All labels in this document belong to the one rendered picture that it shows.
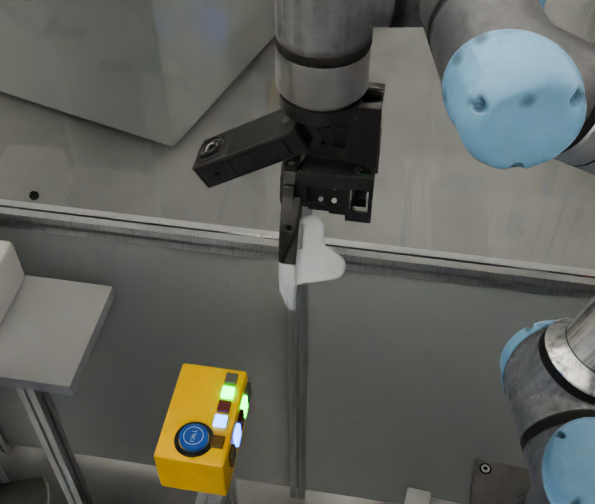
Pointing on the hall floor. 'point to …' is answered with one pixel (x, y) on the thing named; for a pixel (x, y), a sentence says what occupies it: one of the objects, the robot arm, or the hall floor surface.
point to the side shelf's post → (55, 444)
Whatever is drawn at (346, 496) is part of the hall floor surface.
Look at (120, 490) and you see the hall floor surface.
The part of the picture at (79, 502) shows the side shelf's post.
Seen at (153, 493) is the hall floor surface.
